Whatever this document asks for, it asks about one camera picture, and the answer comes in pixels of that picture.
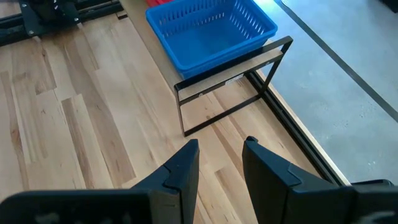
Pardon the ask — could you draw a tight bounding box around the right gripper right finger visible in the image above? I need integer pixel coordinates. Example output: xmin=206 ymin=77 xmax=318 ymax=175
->
xmin=242 ymin=136 xmax=355 ymax=224

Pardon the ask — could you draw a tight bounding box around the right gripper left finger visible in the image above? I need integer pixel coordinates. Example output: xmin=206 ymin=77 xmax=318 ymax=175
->
xmin=132 ymin=139 xmax=200 ymax=224

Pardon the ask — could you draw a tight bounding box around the blue plastic basket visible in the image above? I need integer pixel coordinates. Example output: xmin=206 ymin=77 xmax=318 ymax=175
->
xmin=178 ymin=30 xmax=279 ymax=80
xmin=145 ymin=0 xmax=279 ymax=74

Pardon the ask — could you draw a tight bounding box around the red plastic basket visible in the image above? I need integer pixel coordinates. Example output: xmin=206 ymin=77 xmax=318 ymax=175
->
xmin=146 ymin=0 xmax=175 ymax=7

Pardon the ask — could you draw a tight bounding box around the black floor device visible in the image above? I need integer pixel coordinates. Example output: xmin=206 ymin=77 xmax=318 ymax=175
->
xmin=378 ymin=0 xmax=398 ymax=13

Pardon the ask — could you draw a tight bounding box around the wooden shelf with black frame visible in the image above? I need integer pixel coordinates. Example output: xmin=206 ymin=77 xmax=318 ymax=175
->
xmin=119 ymin=0 xmax=294 ymax=138

